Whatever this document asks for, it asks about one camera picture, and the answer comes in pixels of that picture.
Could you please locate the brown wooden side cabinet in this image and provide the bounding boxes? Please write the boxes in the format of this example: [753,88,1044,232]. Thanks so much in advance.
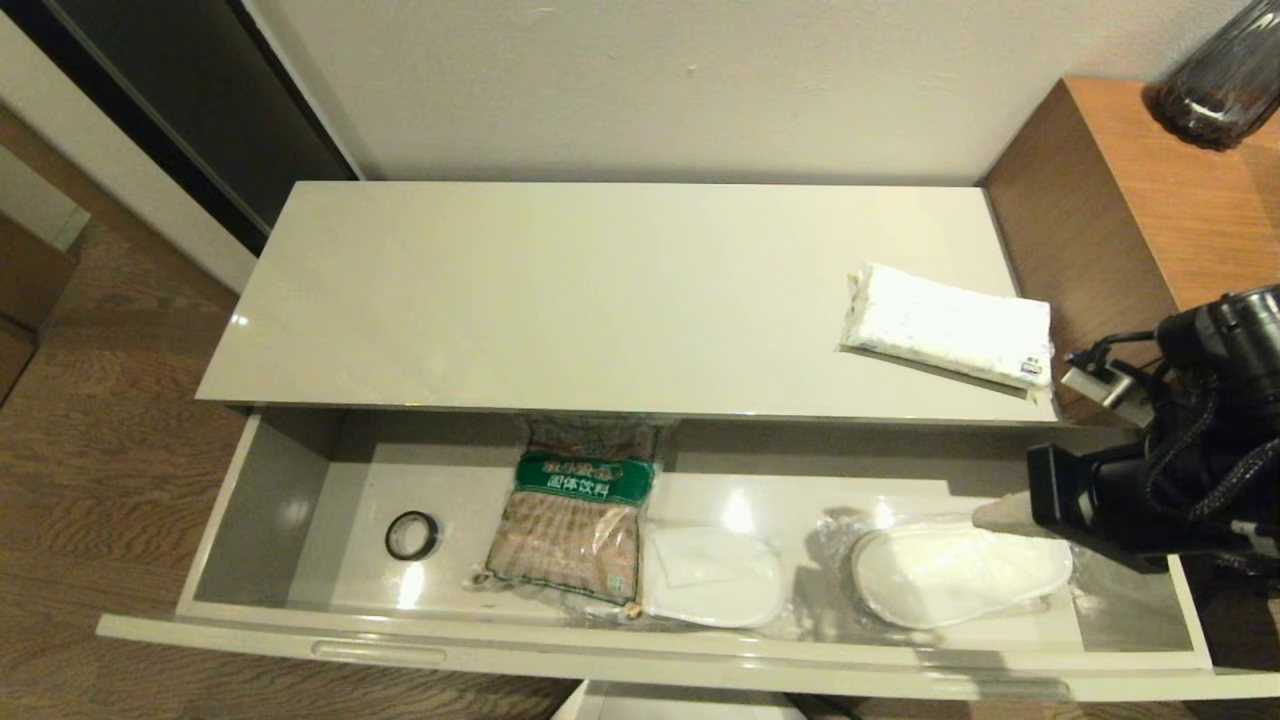
[980,75,1280,426]

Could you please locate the black tape roll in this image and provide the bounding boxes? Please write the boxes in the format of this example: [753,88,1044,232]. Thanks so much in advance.
[385,510,442,562]

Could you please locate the green labelled drink powder bag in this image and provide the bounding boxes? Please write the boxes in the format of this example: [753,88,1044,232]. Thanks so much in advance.
[465,418,669,609]

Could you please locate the dark door panel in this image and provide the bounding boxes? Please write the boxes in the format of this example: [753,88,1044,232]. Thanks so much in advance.
[0,0,363,259]

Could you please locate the brown wooden furniture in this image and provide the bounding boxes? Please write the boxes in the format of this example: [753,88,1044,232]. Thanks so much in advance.
[0,215,81,401]

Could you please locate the dark glass vase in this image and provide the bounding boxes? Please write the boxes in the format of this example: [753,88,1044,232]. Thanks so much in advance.
[1145,0,1280,151]

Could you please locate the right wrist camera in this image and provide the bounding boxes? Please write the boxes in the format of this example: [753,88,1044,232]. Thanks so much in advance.
[1060,362,1156,429]

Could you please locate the white tissue pack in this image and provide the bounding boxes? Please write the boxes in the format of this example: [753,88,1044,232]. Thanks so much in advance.
[840,262,1056,393]

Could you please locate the white slippers in plastic bag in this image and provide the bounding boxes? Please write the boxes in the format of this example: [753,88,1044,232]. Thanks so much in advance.
[815,505,1111,641]
[640,522,801,633]

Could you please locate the glossy beige drawer cabinet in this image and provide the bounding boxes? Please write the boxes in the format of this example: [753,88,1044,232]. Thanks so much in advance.
[195,180,1061,426]

